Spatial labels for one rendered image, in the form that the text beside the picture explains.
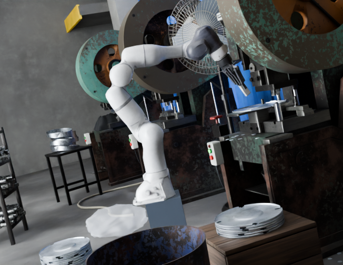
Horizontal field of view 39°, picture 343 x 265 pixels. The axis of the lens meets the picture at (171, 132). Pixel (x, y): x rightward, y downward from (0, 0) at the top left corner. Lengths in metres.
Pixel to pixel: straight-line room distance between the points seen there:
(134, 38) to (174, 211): 1.77
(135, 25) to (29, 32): 5.36
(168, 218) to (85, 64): 3.28
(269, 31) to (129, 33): 1.82
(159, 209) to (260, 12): 1.05
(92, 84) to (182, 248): 3.78
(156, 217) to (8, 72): 6.77
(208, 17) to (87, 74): 2.32
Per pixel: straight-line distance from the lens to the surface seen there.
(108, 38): 5.59
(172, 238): 1.89
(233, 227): 1.99
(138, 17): 3.87
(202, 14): 3.45
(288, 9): 2.36
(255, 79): 2.65
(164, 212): 2.45
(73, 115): 9.02
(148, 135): 2.35
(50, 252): 2.89
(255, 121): 2.65
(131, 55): 2.37
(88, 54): 5.49
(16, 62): 8.98
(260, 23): 2.18
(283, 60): 2.22
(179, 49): 2.51
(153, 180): 2.44
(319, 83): 2.72
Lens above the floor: 1.00
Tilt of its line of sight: 6 degrees down
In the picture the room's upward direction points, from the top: 12 degrees counter-clockwise
